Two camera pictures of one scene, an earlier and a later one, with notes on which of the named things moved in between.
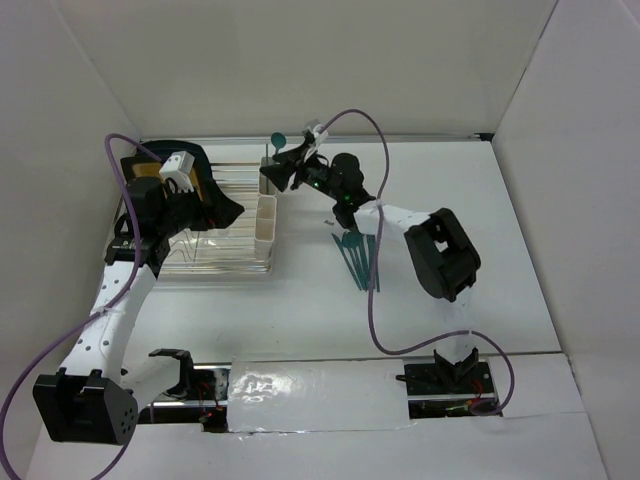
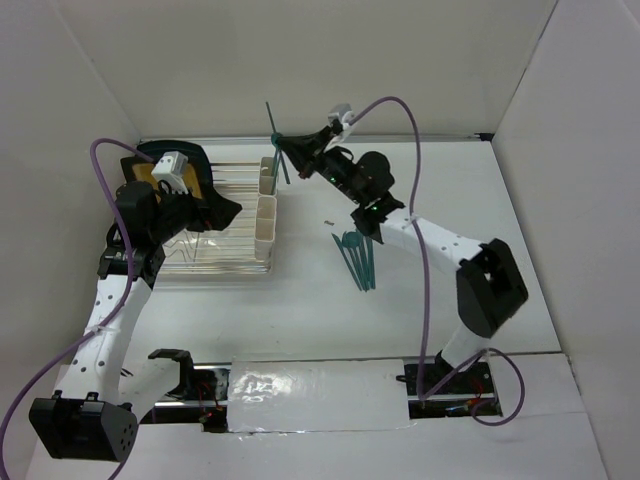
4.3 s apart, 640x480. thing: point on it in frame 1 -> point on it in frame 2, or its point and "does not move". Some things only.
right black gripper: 280,174 -> 302,149
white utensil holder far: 266,185 does not move
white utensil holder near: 265,227 does not move
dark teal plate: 165,148 does not move
